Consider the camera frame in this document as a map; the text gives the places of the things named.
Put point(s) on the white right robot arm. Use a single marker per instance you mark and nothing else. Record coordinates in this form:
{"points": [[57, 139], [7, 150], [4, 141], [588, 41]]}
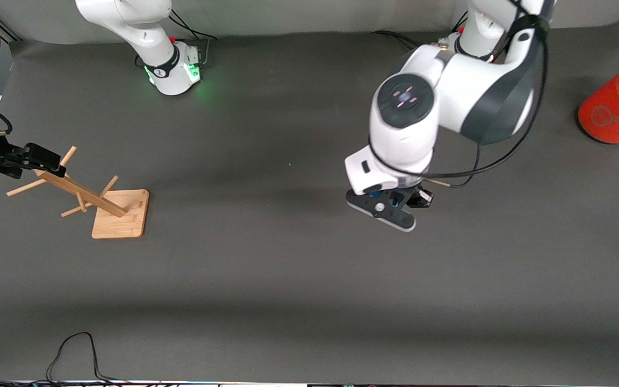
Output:
{"points": [[143, 32]]}

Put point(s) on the orange can with grey lid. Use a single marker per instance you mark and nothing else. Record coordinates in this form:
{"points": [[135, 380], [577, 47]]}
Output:
{"points": [[610, 113]]}

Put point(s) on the dark grey table mat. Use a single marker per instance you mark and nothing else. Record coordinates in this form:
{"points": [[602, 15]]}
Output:
{"points": [[309, 279]]}

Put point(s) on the wooden mug tree stand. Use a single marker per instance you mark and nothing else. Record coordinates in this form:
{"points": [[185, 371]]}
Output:
{"points": [[121, 215]]}

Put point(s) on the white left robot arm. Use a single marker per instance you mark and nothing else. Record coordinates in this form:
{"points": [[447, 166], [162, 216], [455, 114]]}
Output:
{"points": [[449, 86]]}

